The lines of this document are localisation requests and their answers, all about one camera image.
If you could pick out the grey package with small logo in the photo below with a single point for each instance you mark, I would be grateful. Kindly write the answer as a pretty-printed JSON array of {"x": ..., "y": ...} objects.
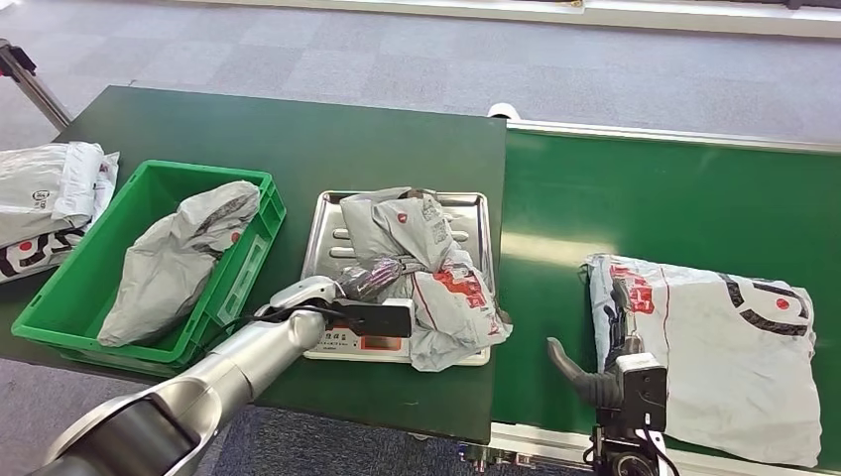
[{"x": 39, "y": 190}]

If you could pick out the green belt conveyor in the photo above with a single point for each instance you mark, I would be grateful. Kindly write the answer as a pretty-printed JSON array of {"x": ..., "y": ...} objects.
[{"x": 558, "y": 197}]

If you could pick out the grey package with red print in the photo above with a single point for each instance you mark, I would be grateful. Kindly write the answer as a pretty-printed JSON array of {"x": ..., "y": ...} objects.
[{"x": 453, "y": 315}]

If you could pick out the white scale with steel tray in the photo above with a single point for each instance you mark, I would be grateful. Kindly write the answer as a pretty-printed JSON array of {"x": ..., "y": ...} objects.
[{"x": 328, "y": 230}]

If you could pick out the white conveyor roller end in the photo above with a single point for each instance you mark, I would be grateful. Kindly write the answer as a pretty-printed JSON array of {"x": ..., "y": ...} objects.
[{"x": 504, "y": 111}]

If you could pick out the metal stand pole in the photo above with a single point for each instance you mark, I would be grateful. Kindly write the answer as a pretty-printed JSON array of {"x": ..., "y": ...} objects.
[{"x": 36, "y": 91}]

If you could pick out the plain grey crumpled package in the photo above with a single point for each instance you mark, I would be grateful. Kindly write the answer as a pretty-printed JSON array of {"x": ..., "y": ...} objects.
[{"x": 164, "y": 269}]

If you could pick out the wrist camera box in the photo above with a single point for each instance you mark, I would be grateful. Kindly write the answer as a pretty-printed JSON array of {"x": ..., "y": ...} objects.
[
  {"x": 644, "y": 391},
  {"x": 378, "y": 318}
]

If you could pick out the large white package red print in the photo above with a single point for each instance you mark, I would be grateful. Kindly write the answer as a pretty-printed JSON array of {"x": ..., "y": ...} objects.
[{"x": 723, "y": 368}]

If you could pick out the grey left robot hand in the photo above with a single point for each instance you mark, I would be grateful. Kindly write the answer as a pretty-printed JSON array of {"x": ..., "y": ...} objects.
[{"x": 374, "y": 279}]

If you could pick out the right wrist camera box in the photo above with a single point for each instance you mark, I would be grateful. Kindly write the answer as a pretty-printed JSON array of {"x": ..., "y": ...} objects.
[{"x": 644, "y": 391}]

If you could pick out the white package bold black print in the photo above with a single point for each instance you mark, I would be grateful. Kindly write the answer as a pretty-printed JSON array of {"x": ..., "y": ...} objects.
[{"x": 33, "y": 258}]

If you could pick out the green plastic basket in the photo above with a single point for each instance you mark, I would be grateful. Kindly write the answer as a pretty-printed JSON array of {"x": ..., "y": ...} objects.
[{"x": 79, "y": 282}]

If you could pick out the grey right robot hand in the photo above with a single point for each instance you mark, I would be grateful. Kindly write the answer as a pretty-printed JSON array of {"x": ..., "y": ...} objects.
[{"x": 594, "y": 387}]

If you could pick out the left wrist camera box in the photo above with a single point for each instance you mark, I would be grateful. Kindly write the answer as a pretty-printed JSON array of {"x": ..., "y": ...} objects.
[{"x": 378, "y": 318}]

